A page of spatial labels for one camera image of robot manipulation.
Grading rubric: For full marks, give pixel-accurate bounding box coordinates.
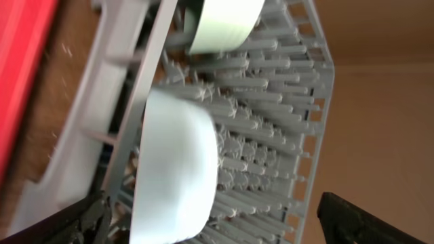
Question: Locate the light blue bowl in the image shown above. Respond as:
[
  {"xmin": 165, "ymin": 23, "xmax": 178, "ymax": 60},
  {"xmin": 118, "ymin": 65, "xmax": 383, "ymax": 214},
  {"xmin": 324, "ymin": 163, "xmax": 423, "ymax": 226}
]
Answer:
[{"xmin": 130, "ymin": 89, "xmax": 218, "ymax": 244}]

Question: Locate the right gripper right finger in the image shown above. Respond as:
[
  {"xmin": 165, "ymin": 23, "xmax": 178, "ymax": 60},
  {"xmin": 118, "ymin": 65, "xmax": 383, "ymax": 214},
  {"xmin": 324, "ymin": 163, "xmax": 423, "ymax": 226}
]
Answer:
[{"xmin": 317, "ymin": 192, "xmax": 424, "ymax": 244}]

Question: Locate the green bowl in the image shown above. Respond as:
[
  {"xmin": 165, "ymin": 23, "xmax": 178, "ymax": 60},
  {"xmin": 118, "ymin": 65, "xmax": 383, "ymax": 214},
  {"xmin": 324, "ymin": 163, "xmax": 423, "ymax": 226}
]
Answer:
[{"xmin": 184, "ymin": 0, "xmax": 264, "ymax": 54}]

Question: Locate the red serving tray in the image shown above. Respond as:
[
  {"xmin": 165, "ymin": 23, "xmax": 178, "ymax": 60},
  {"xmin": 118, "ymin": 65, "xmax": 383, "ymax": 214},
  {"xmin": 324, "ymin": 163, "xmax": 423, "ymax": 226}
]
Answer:
[{"xmin": 1, "ymin": 0, "xmax": 59, "ymax": 179}]

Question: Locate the grey dishwasher rack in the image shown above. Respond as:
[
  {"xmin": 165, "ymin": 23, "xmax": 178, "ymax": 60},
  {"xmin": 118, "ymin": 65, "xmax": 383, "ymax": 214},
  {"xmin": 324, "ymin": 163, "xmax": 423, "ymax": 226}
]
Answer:
[{"xmin": 6, "ymin": 1, "xmax": 334, "ymax": 243}]

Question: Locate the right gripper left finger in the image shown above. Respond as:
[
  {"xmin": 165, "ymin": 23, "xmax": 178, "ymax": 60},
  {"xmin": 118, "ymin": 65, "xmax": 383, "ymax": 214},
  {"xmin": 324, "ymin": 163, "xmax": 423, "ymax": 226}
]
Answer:
[{"xmin": 1, "ymin": 192, "xmax": 112, "ymax": 244}]

